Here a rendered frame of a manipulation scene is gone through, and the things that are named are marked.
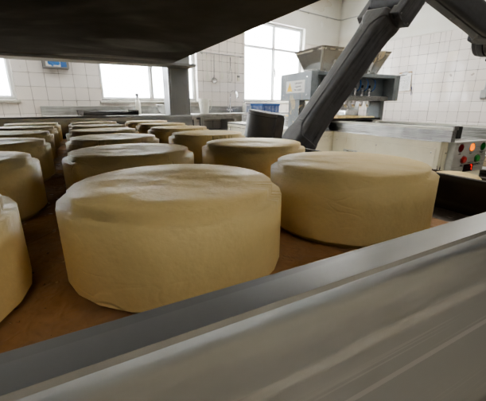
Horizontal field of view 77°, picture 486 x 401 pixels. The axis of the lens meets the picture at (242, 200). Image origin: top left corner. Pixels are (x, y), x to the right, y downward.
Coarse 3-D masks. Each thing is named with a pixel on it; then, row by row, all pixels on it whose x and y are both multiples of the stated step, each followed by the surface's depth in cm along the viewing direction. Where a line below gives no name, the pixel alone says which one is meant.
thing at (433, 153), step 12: (336, 132) 190; (348, 132) 180; (336, 144) 191; (348, 144) 181; (360, 144) 173; (372, 144) 166; (384, 144) 159; (396, 144) 152; (408, 144) 147; (420, 144) 141; (432, 144) 136; (444, 144) 134; (408, 156) 147; (420, 156) 142; (432, 156) 137; (444, 156) 135; (432, 168) 137
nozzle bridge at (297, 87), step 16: (288, 80) 196; (304, 80) 182; (320, 80) 188; (368, 80) 204; (384, 80) 209; (288, 96) 198; (304, 96) 184; (352, 96) 196; (368, 96) 201; (384, 96) 207; (368, 112) 226
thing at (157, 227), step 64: (0, 128) 24; (128, 128) 24; (192, 128) 24; (0, 192) 9; (64, 192) 14; (128, 192) 6; (192, 192) 6; (256, 192) 6; (320, 192) 8; (384, 192) 8; (0, 256) 5; (64, 256) 6; (128, 256) 5; (192, 256) 5; (256, 256) 6; (320, 256) 8; (0, 320) 5; (64, 320) 6
